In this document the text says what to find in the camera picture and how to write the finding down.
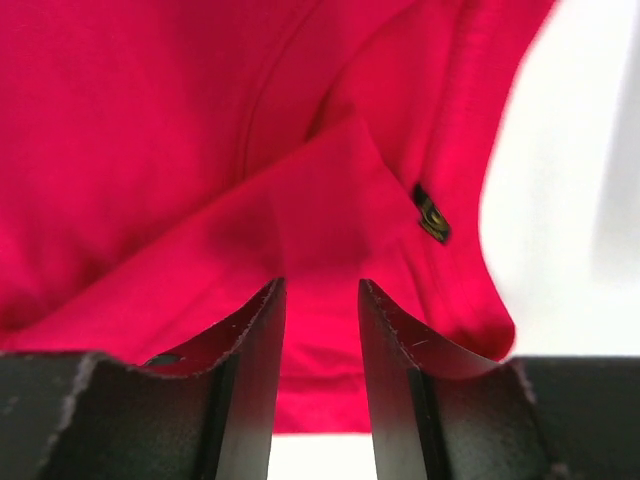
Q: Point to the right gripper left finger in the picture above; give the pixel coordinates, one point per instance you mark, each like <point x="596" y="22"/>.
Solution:
<point x="203" y="410"/>

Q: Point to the red t shirt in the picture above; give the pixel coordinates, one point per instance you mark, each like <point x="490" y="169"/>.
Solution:
<point x="162" y="160"/>

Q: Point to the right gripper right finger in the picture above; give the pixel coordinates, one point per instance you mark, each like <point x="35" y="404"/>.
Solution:
<point x="440" y="411"/>

